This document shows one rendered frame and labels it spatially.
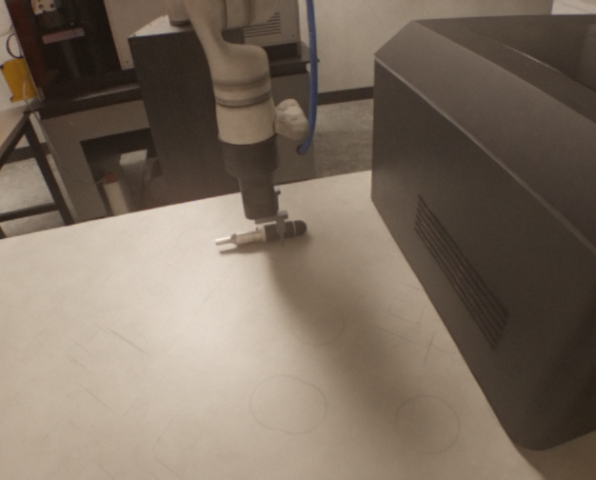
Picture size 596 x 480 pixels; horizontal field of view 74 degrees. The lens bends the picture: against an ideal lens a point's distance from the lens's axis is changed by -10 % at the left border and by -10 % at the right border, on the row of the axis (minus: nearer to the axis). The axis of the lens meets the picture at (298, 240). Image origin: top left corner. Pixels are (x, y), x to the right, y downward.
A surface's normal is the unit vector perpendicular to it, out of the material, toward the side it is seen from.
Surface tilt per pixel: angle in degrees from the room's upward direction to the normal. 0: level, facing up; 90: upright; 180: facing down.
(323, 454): 0
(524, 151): 58
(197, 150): 90
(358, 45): 90
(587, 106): 0
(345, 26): 90
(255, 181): 101
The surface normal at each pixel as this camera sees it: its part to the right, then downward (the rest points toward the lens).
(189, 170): -0.11, 0.64
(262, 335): -0.07, -0.77
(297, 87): 0.21, 0.61
